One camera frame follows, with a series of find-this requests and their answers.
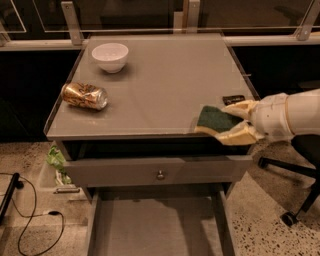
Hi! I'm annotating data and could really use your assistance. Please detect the metal window bracket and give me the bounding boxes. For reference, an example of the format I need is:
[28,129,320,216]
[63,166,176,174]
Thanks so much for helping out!
[61,1,83,46]
[186,0,201,33]
[294,0,320,41]

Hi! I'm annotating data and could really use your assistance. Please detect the round metal drawer knob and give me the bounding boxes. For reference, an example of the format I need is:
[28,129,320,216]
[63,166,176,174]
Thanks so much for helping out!
[156,170,165,180]

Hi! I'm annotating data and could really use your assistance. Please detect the green and yellow sponge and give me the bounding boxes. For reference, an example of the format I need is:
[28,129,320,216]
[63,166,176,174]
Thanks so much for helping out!
[194,106,243,136]

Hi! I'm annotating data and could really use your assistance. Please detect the grey top drawer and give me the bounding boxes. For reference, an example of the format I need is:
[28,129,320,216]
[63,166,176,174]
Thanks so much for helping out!
[64,155,252,188]

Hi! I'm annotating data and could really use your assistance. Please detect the black office chair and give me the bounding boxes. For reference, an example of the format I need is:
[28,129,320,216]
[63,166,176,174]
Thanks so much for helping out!
[258,135,320,227]

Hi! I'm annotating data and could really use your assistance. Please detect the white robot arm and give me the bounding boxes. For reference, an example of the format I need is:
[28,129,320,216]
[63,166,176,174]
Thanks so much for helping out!
[215,89,320,145]

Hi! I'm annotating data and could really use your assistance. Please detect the black bar on floor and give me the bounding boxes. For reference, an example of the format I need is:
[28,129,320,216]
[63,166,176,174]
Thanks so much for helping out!
[0,173,20,225]

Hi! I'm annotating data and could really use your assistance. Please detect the black snack packet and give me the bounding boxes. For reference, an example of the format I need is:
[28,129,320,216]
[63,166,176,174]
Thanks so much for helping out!
[222,95,245,106]

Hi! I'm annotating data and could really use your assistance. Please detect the grey open middle drawer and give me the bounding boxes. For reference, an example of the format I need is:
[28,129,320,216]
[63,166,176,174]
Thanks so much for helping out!
[83,189,240,256]

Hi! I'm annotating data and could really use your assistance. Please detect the black cable on floor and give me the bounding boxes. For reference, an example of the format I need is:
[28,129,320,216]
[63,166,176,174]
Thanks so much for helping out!
[0,172,66,256]

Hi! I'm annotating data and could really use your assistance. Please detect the green bag in bin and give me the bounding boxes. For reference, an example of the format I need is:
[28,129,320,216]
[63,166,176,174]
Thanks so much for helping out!
[46,145,72,185]

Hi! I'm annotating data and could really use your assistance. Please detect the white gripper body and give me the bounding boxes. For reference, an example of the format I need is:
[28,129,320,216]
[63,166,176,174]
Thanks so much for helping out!
[250,93,293,141]

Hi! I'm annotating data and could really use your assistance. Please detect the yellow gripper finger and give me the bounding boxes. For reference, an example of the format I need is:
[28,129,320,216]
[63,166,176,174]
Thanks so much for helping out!
[215,121,264,146]
[222,100,258,120]

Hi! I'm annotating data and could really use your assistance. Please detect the grey drawer cabinet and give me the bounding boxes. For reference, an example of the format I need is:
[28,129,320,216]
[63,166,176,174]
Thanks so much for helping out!
[43,32,276,256]

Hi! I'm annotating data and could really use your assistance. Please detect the gold crushed soda can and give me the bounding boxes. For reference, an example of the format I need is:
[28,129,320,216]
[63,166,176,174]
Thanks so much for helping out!
[61,82,108,110]

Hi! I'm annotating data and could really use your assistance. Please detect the metal window bracket right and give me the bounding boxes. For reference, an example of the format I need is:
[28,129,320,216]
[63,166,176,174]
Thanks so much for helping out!
[294,0,320,41]

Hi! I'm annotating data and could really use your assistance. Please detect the clear plastic storage bin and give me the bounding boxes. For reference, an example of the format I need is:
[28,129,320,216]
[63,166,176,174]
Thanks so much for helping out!
[36,150,86,200]

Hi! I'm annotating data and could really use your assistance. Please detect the white ceramic bowl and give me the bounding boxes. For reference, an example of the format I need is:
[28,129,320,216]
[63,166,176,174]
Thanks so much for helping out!
[91,43,129,73]

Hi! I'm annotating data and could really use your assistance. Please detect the metal window bracket centre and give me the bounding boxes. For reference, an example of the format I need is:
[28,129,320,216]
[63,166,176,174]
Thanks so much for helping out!
[186,0,201,33]

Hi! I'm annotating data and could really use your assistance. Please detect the metal window bracket left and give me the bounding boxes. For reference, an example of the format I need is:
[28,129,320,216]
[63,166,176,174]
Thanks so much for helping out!
[61,1,83,46]

